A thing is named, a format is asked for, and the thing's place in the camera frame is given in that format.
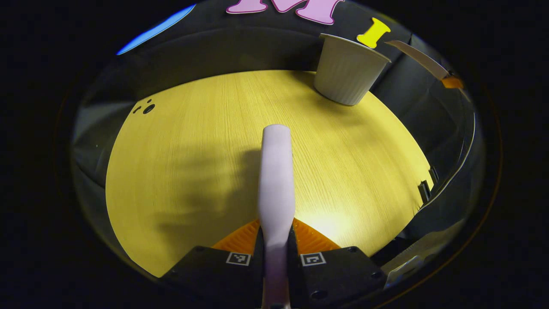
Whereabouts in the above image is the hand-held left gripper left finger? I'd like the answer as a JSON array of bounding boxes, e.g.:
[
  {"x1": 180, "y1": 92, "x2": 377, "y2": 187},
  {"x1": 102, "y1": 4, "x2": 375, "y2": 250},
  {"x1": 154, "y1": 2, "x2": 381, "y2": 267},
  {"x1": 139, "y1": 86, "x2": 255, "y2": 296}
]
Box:
[{"x1": 161, "y1": 219, "x2": 265, "y2": 309}]

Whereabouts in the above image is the white ribbed garbage bin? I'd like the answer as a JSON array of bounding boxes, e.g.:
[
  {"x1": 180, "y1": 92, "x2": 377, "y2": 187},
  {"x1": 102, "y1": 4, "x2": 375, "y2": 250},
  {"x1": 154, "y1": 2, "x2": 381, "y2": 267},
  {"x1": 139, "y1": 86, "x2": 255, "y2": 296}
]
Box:
[{"x1": 314, "y1": 33, "x2": 392, "y2": 106}]

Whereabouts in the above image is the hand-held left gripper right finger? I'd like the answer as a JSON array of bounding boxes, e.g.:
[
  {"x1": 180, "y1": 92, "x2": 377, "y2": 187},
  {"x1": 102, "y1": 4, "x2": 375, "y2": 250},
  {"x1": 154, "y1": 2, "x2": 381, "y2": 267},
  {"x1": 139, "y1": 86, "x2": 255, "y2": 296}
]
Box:
[{"x1": 287, "y1": 217, "x2": 384, "y2": 309}]

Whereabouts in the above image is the grey fabric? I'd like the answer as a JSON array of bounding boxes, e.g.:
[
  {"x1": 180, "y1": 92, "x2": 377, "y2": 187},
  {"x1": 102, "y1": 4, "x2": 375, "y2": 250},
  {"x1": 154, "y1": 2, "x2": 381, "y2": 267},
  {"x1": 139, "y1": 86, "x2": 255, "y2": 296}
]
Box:
[{"x1": 380, "y1": 219, "x2": 466, "y2": 286}]

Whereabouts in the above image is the wooden desktop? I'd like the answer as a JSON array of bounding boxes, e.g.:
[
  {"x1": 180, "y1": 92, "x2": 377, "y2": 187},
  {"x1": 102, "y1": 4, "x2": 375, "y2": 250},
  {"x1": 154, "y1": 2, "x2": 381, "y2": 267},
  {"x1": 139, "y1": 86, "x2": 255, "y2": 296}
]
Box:
[{"x1": 105, "y1": 70, "x2": 434, "y2": 278}]

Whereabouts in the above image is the light purple dustpan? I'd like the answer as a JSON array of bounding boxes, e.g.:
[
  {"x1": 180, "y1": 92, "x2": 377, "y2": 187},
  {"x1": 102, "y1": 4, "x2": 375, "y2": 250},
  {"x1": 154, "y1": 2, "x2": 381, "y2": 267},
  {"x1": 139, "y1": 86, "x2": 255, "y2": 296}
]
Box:
[{"x1": 385, "y1": 40, "x2": 450, "y2": 81}]

